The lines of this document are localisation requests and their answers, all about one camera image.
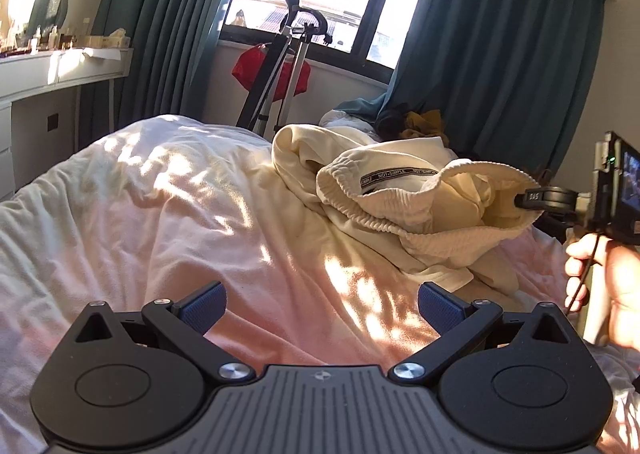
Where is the red bag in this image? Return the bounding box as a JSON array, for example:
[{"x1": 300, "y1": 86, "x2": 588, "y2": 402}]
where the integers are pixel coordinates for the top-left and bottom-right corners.
[{"x1": 231, "y1": 44, "x2": 311, "y2": 101}]

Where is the right teal curtain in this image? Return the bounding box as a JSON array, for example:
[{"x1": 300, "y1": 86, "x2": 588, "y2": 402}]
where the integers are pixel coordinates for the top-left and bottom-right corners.
[{"x1": 341, "y1": 0, "x2": 605, "y2": 174}]

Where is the teal curtain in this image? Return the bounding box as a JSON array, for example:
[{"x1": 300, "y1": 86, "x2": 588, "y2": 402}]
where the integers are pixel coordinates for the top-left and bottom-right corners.
[
  {"x1": 77, "y1": 0, "x2": 229, "y2": 148},
  {"x1": 341, "y1": 0, "x2": 605, "y2": 174}
]

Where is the dark navy garment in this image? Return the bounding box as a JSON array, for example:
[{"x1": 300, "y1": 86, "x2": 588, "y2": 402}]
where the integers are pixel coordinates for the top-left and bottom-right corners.
[{"x1": 374, "y1": 103, "x2": 410, "y2": 141}]

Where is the cream zip-up jacket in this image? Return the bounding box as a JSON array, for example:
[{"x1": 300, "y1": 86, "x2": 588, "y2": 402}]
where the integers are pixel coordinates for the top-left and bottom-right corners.
[{"x1": 272, "y1": 125, "x2": 540, "y2": 295}]

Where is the white dresser desk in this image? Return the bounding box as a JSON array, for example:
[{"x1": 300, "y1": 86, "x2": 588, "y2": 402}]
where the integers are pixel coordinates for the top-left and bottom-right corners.
[{"x1": 1, "y1": 48, "x2": 134, "y2": 200}]

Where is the person's right hand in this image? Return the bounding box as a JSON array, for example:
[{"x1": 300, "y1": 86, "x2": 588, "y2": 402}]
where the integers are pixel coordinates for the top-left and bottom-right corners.
[{"x1": 564, "y1": 234, "x2": 639, "y2": 350}]

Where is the black window frame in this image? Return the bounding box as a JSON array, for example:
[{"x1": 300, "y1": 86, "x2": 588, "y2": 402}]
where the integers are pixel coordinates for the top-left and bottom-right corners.
[{"x1": 218, "y1": 0, "x2": 442, "y2": 85}]

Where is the mustard yellow garment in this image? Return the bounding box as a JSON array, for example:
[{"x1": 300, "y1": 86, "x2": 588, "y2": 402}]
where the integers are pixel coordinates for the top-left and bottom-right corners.
[{"x1": 399, "y1": 110, "x2": 449, "y2": 148}]

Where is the pink and blue duvet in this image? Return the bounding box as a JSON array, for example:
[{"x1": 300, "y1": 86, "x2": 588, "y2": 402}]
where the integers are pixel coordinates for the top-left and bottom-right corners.
[{"x1": 1, "y1": 115, "x2": 639, "y2": 453}]

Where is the left teal curtain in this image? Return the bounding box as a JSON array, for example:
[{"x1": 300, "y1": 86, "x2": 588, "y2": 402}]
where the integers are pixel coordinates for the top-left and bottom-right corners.
[{"x1": 77, "y1": 0, "x2": 229, "y2": 148}]

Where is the black and silver tripod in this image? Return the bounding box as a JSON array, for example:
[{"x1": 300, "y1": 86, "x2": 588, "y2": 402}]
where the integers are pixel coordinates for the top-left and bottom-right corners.
[{"x1": 232, "y1": 0, "x2": 333, "y2": 136}]

